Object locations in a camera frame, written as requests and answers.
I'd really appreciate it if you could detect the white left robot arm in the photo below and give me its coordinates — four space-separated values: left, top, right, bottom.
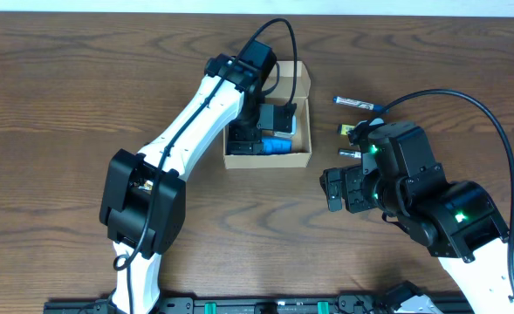
99 41 297 313

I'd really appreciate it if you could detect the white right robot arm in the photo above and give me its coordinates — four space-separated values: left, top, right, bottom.
319 121 514 313

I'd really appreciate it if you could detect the black whiteboard marker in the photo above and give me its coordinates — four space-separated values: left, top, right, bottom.
338 148 362 159

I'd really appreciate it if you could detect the yellow highlighter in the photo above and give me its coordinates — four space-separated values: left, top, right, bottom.
337 124 355 135

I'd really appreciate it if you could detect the cardboard box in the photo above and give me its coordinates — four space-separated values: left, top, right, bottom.
223 61 312 169

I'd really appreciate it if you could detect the blue whiteboard marker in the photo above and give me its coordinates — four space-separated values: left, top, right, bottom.
332 96 384 112

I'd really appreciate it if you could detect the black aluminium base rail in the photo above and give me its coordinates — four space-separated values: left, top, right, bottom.
43 292 476 314

